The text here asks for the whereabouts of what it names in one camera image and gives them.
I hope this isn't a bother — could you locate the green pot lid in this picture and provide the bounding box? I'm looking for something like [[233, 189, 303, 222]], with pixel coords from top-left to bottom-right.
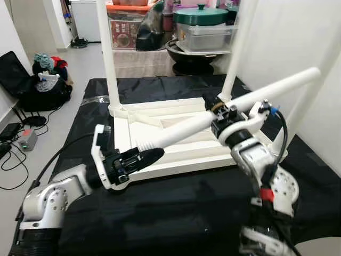
[[173, 4, 231, 26]]

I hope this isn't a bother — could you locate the black plastic bag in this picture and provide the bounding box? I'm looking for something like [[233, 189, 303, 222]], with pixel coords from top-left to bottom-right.
[[136, 3, 166, 51]]

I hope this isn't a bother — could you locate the grey power box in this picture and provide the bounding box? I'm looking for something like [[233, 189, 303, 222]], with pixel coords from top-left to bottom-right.
[[18, 129, 39, 151]]

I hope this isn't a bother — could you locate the black floor stand base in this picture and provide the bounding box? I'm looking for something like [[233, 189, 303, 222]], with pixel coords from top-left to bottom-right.
[[71, 37, 90, 49]]

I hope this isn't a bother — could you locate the black floor cable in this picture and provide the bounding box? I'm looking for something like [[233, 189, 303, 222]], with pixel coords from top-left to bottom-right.
[[0, 120, 51, 191]]

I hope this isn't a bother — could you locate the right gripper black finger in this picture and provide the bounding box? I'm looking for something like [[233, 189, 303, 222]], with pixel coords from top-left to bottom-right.
[[202, 94, 225, 115]]

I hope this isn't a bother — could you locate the black antenna router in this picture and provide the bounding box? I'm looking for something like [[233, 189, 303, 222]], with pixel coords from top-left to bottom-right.
[[11, 104, 47, 127]]

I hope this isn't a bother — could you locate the beige cloth covered stand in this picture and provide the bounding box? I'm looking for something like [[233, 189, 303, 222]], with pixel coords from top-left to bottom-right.
[[112, 48, 176, 78]]

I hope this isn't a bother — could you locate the white plastic children table top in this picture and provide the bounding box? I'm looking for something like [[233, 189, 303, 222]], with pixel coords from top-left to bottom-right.
[[108, 96, 291, 182]]

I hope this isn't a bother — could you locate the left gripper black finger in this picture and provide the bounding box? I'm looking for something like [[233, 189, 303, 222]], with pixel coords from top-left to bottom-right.
[[125, 148, 166, 170]]

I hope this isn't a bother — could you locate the orange lidded storage box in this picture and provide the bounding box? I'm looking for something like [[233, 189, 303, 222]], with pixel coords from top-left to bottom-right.
[[105, 3, 147, 50]]

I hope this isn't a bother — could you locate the red cloth item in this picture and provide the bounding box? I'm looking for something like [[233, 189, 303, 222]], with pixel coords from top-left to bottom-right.
[[53, 58, 69, 71]]

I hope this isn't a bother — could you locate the black tablecloth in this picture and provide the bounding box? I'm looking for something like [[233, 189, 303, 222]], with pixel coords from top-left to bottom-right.
[[51, 75, 341, 256]]

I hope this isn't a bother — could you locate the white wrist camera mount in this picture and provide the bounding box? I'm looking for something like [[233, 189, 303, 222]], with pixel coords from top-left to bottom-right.
[[91, 124, 128, 191], [216, 100, 272, 145]]

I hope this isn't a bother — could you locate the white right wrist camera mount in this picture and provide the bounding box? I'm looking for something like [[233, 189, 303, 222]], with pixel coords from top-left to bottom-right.
[[216, 100, 272, 145]]

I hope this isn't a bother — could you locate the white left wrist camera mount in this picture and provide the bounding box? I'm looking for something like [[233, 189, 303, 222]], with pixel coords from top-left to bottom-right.
[[91, 124, 128, 191]]

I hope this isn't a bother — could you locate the clear tape strip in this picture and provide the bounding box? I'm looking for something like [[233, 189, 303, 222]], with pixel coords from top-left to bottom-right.
[[80, 96, 110, 105]]

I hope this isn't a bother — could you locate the clear plastic bag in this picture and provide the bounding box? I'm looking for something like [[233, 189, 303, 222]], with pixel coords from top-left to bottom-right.
[[36, 74, 60, 92]]

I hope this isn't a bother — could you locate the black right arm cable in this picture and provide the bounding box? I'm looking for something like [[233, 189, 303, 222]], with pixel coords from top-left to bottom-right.
[[256, 104, 304, 256]]

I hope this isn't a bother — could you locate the black wok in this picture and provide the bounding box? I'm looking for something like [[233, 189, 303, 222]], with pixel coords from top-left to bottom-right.
[[165, 38, 230, 75]]

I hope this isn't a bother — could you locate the steel pot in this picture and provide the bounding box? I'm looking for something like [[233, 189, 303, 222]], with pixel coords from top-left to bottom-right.
[[112, 0, 150, 6]]

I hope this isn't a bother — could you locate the clear plastic storage box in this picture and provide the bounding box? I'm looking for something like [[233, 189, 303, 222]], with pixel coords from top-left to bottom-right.
[[175, 22, 238, 52]]

